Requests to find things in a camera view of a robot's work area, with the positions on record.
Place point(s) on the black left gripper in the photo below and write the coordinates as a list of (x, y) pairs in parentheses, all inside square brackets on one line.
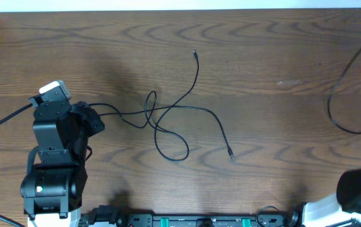
[(89, 116)]

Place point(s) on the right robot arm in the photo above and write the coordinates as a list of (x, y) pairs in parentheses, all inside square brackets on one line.
[(342, 208)]

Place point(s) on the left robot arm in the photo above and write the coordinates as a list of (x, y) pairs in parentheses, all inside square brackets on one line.
[(56, 175)]

